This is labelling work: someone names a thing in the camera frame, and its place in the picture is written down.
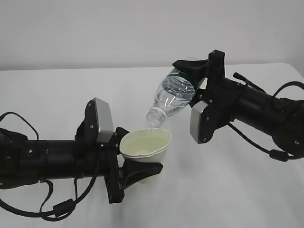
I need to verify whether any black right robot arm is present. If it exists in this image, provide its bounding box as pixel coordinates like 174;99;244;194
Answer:
173;50;304;162

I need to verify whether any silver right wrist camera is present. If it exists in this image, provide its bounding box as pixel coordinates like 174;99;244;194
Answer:
190;101;209;144

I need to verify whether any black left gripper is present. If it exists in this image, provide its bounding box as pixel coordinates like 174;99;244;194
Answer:
75;127;163;203

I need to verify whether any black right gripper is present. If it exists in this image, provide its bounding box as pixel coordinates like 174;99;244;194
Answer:
172;50;242;130

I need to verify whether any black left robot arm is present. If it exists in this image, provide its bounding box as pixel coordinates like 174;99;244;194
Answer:
0;128;163;203

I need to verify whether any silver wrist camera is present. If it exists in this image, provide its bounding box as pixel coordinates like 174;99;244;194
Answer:
93;97;114;143
190;101;209;144

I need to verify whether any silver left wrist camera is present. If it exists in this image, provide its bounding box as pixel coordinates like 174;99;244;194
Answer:
93;97;114;143

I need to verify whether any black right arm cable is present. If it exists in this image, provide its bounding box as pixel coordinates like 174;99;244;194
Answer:
228;72;304;163

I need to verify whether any white paper cup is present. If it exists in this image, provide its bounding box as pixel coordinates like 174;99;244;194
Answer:
119;128;172;185

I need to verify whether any clear green-label water bottle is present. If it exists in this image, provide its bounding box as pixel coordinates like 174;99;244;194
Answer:
146;68;205;128

